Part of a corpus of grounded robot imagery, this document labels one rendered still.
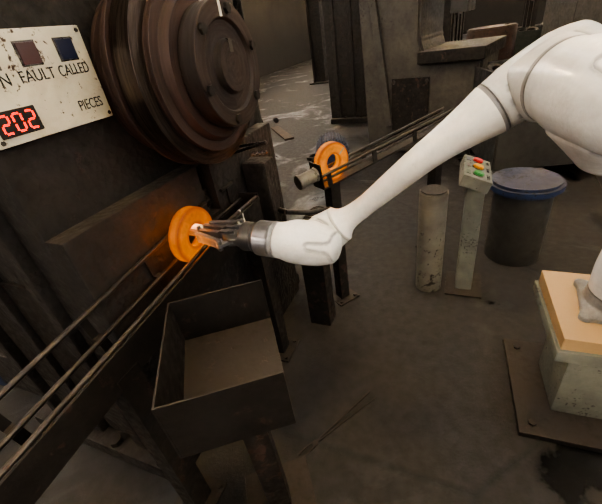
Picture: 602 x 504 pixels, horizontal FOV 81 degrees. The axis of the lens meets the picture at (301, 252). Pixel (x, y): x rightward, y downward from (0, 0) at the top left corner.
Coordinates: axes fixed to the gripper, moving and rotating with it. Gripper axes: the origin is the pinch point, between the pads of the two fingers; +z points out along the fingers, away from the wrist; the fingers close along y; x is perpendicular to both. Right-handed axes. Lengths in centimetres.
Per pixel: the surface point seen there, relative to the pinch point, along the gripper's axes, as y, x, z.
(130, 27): -0.4, 46.3, -0.7
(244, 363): -26.3, -14.1, -28.2
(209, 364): -28.6, -14.2, -21.0
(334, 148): 67, 1, -20
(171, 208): 2.4, 4.5, 7.1
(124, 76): -2.4, 38.0, 3.0
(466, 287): 82, -70, -78
